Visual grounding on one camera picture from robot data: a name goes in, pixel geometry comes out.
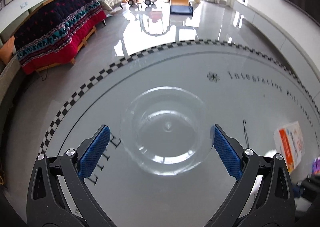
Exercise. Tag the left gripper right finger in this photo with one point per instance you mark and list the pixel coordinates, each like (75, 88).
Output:
(262, 194)

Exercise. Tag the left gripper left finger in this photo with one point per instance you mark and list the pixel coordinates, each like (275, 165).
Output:
(57, 193)

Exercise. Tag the colourful puzzle cube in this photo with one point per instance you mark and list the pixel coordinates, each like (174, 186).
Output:
(316, 166)

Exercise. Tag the orange white medicine box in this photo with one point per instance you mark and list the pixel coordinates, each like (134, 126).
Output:
(290, 144)

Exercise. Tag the clear plastic lid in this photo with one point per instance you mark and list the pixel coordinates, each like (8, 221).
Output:
(164, 130)

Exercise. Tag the green sofa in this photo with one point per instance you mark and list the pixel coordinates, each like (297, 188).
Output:
(10, 65)

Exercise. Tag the orange cushion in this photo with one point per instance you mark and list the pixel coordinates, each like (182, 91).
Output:
(7, 50)

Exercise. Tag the red patterned blanket bed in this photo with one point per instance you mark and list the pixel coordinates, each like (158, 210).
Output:
(53, 32)

